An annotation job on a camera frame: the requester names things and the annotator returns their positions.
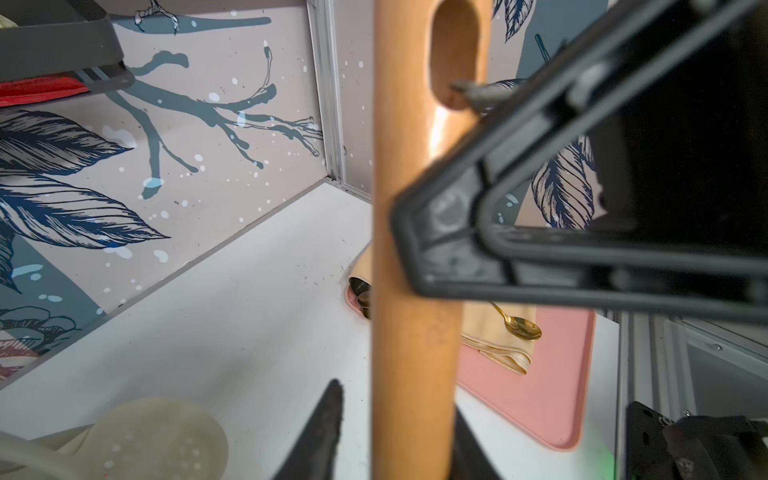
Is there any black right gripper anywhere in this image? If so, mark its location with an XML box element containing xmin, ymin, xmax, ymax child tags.
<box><xmin>396</xmin><ymin>1</ymin><xmax>767</xmax><ymax>324</ymax></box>

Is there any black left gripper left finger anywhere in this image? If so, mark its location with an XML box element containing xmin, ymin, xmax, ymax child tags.
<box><xmin>273</xmin><ymin>379</ymin><xmax>344</xmax><ymax>480</ymax></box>

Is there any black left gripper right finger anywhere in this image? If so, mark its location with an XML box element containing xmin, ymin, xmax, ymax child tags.
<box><xmin>449</xmin><ymin>409</ymin><xmax>501</xmax><ymax>480</ymax></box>

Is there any wood handle cream skimmer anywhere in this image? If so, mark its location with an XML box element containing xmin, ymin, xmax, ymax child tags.
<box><xmin>370</xmin><ymin>1</ymin><xmax>492</xmax><ymax>479</ymax></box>

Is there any cream skimmer round head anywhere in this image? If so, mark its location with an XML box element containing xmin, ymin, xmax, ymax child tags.
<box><xmin>1</xmin><ymin>397</ymin><xmax>229</xmax><ymax>479</ymax></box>

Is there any pink tray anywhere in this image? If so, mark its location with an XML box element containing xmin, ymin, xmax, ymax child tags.
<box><xmin>345</xmin><ymin>284</ymin><xmax>598</xmax><ymax>452</ymax></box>

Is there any gold spoon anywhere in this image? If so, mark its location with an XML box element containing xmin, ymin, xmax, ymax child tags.
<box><xmin>491</xmin><ymin>302</ymin><xmax>543</xmax><ymax>341</ymax></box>

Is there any Chuba cassava chips bag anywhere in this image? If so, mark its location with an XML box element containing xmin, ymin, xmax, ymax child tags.
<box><xmin>1</xmin><ymin>76</ymin><xmax>89</xmax><ymax>108</ymax></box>

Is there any black wall basket shelf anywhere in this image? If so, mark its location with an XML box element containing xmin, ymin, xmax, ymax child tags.
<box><xmin>1</xmin><ymin>1</ymin><xmax>135</xmax><ymax>94</ymax></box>

